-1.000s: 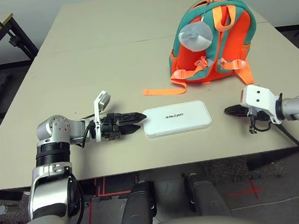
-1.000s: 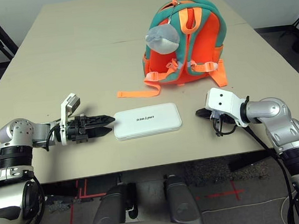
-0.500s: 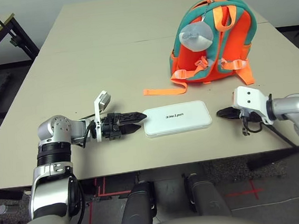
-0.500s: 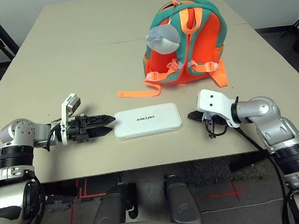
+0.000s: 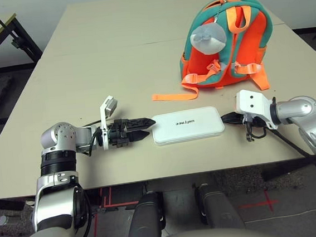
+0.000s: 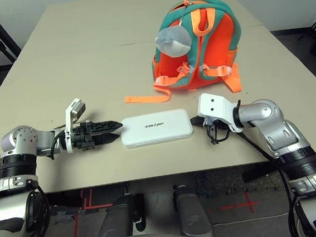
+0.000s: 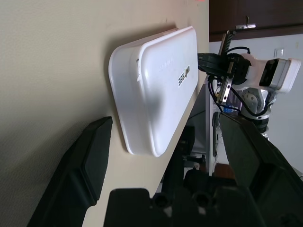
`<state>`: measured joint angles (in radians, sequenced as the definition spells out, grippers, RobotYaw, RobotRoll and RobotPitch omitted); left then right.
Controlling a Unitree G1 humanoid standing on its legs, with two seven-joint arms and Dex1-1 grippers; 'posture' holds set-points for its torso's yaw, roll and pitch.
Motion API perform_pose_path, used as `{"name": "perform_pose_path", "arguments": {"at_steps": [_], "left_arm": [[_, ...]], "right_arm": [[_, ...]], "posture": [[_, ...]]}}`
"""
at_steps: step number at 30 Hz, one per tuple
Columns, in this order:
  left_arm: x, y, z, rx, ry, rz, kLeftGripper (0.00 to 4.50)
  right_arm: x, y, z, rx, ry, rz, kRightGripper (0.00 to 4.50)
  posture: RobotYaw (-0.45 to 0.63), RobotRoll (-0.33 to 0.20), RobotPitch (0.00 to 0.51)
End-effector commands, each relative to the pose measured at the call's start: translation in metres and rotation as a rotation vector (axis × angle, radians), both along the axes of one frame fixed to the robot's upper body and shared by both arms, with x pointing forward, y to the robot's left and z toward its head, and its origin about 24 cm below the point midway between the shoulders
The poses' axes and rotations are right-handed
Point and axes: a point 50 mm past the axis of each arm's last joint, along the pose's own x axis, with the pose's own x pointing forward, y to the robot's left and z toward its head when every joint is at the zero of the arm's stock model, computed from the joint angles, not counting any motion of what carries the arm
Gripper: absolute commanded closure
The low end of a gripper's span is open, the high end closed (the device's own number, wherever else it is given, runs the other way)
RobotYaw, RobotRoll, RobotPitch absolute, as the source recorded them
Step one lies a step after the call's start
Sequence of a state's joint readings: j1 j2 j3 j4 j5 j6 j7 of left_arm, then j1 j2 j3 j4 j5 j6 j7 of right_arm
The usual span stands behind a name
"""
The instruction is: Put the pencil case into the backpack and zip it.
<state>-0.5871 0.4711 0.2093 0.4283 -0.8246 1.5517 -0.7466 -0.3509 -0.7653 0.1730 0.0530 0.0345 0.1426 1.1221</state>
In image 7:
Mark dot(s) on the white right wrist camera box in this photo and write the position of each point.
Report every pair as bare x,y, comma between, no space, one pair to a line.
291,75

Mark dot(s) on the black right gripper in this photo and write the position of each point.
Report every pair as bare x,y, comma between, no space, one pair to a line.
237,71

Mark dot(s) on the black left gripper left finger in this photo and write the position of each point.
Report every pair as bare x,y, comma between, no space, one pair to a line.
85,160

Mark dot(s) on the white wall socket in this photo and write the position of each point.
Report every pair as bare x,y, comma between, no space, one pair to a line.
279,52

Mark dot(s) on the white unitree pencil case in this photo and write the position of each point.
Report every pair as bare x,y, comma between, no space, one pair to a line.
161,94

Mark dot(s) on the metal cabinet hook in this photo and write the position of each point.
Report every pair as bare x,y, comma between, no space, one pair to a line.
247,25

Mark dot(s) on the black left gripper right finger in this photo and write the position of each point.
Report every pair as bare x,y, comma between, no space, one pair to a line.
255,165

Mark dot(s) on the brown wooden cabinet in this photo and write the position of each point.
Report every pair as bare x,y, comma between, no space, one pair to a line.
260,14

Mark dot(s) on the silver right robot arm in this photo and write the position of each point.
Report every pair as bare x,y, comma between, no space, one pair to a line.
251,99

